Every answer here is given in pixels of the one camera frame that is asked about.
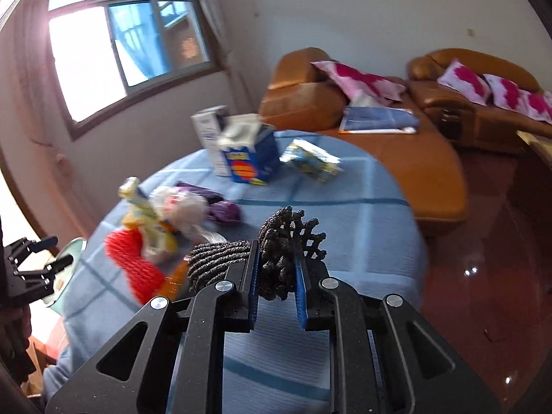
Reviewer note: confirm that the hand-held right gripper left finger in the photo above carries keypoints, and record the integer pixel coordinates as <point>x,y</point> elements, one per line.
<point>253,289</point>

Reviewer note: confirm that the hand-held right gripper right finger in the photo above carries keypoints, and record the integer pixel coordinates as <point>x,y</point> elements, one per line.
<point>300,293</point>

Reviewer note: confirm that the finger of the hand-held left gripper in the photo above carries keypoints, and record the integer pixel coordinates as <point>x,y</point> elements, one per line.
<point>51,265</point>
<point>39,243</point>

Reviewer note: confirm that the pale green enamel basin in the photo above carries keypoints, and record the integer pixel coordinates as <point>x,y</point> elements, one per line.
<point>71,258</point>

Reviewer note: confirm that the black foam fruit net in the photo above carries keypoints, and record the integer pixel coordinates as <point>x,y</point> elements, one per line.
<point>276,263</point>

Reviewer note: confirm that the clear plastic wrapper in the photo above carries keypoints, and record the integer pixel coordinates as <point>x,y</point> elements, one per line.
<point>213,237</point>

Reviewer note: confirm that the wooden chair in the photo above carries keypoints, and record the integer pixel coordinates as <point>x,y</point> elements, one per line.
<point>43,349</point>

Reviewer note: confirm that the red foam fruit net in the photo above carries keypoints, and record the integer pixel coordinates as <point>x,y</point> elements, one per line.
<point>138,263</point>

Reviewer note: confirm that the blue plaid tablecloth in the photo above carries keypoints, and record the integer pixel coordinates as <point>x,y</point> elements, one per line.
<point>366,233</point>

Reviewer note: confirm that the yellow white plastic wrapper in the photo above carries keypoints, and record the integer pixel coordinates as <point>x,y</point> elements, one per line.
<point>146,220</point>

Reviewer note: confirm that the blue carton with white cap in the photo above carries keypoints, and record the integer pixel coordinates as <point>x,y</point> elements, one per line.
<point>250,159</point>

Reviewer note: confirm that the clear seaweed snack packet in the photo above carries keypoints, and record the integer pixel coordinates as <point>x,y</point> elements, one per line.
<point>310,161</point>

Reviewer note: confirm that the pink floral curtain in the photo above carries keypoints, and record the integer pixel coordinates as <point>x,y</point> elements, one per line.
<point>213,17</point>
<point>34,95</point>

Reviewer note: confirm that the white milk carton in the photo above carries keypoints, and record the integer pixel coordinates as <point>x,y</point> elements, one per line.
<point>207,138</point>

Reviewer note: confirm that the brown leather chaise sofa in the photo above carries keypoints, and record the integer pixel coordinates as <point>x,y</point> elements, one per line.
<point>409,159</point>

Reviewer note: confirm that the sliding glass window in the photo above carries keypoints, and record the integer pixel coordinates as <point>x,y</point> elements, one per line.
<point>86,60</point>

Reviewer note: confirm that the folded blue plaid cloth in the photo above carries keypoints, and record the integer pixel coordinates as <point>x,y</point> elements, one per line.
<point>379,120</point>

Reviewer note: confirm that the white tissue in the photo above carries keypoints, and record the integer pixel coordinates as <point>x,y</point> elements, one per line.
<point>364,100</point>

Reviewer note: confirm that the red paper window decal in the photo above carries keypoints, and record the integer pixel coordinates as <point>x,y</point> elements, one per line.
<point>189,48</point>

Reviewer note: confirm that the dark wooden cabinet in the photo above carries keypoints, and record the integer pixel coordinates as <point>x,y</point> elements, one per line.
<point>534,181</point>

